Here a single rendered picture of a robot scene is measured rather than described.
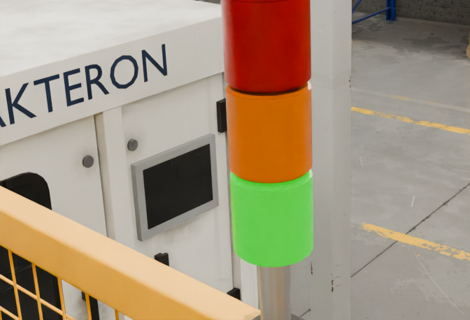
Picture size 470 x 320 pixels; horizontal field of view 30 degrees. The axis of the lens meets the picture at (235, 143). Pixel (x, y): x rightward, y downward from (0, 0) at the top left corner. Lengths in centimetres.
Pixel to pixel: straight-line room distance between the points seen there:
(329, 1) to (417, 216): 266
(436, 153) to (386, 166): 44
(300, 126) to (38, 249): 33
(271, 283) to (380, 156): 586
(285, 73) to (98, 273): 28
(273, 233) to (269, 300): 6
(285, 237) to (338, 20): 263
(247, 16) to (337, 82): 272
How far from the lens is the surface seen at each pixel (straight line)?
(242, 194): 52
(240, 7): 48
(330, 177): 330
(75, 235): 73
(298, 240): 53
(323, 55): 316
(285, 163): 50
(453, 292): 475
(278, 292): 56
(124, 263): 68
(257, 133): 49
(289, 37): 48
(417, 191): 585
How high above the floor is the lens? 242
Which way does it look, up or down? 21 degrees down
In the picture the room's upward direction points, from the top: 3 degrees counter-clockwise
